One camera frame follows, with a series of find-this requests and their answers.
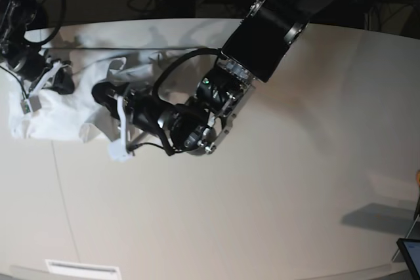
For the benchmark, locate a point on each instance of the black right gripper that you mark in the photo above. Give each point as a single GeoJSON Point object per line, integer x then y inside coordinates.
{"type": "Point", "coordinates": [28, 63]}

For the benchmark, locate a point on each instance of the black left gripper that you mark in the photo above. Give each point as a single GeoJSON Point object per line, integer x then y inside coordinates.
{"type": "Point", "coordinates": [141, 110]}

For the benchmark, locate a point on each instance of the white T-shirt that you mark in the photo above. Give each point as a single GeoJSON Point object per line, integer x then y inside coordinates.
{"type": "Point", "coordinates": [76, 116]}

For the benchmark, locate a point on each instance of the tablet screen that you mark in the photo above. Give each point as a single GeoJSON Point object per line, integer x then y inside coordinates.
{"type": "Point", "coordinates": [409, 248]}

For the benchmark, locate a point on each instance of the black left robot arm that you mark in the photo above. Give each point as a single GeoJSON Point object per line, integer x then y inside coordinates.
{"type": "Point", "coordinates": [199, 125]}

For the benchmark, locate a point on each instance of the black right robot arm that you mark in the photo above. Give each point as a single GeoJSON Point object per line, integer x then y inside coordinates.
{"type": "Point", "coordinates": [16, 16]}

